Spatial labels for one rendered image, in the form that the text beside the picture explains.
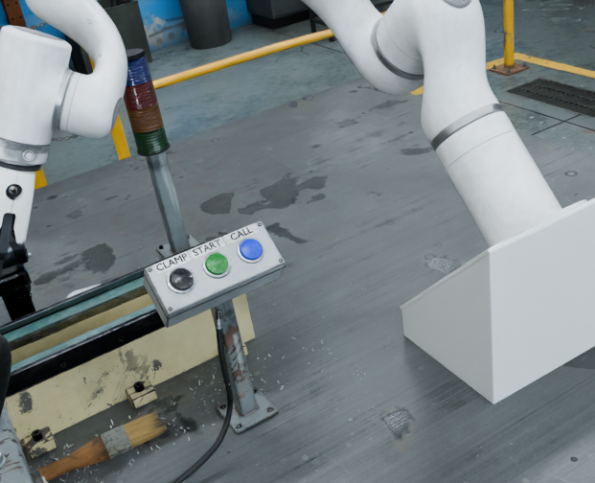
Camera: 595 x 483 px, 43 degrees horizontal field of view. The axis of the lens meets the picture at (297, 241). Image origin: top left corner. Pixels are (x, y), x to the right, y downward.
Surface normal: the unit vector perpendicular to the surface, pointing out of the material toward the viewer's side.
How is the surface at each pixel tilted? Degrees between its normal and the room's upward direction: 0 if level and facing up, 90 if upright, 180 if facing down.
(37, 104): 86
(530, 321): 90
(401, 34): 96
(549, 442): 0
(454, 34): 85
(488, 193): 68
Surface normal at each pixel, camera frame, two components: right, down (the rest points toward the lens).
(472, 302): -0.86, 0.36
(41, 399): 0.51, 0.37
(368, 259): -0.15, -0.85
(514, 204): -0.26, -0.07
